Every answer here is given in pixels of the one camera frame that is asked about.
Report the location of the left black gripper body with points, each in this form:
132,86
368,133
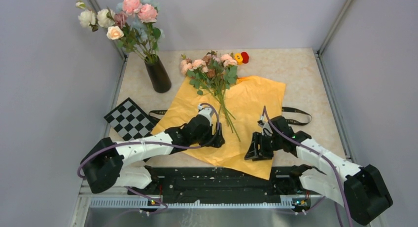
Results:
205,137

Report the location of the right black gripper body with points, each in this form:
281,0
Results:
267,145

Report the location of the orange yellow wrapping paper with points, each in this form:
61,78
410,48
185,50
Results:
246,101

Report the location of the orange paper bouquet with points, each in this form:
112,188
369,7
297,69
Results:
213,74

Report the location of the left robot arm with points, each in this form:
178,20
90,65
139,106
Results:
107,164

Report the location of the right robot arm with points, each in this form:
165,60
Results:
360,190

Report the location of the black tapered vase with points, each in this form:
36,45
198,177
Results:
158,75

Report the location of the black white checkerboard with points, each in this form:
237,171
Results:
130,121

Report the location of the yellow toy flower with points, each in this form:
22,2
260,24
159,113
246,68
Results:
238,57

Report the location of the pink and white flower bunch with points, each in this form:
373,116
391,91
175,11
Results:
130,26

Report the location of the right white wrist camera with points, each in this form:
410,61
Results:
265,127

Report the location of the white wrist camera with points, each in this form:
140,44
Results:
206,110
265,127

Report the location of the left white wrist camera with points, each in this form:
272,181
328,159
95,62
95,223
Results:
206,110

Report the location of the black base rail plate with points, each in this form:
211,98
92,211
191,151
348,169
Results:
216,185

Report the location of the aluminium frame rail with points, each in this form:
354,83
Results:
115,208

